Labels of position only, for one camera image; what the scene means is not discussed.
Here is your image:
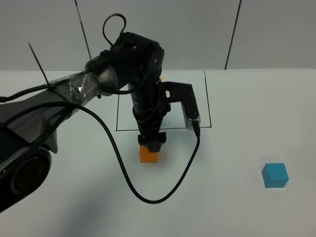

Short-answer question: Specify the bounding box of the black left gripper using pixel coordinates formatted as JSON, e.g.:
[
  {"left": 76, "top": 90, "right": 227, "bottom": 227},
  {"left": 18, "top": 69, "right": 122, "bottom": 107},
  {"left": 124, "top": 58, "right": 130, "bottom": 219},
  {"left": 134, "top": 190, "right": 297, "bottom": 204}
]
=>
[{"left": 130, "top": 81, "right": 170, "bottom": 152}]

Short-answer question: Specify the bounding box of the blue block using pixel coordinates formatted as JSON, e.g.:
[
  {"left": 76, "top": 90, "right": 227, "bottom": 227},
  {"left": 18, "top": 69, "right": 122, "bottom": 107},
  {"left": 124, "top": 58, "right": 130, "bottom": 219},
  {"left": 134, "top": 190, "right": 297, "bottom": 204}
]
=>
[{"left": 262, "top": 163, "right": 289, "bottom": 188}]

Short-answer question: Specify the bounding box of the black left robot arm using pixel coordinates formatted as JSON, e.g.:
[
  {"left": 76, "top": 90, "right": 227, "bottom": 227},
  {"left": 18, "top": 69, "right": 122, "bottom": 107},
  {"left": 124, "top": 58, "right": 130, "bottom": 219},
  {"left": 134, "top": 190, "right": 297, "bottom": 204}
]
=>
[{"left": 0, "top": 33, "right": 169, "bottom": 211}]

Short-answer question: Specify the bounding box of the black left camera cable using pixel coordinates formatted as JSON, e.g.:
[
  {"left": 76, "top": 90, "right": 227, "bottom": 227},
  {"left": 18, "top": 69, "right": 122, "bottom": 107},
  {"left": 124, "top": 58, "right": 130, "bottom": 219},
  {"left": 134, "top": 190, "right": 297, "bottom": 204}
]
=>
[{"left": 0, "top": 101, "right": 201, "bottom": 204}]

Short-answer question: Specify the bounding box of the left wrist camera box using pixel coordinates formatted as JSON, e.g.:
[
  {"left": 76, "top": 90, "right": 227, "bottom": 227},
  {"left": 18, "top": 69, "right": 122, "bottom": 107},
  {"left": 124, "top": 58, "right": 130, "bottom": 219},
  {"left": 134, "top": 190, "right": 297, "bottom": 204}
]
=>
[{"left": 162, "top": 82, "right": 200, "bottom": 133}]

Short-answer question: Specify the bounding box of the black cable tie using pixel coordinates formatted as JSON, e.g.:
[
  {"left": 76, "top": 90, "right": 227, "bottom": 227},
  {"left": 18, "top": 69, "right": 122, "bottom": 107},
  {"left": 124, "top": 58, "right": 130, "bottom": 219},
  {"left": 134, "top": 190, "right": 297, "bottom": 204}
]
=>
[{"left": 28, "top": 43, "right": 53, "bottom": 90}]

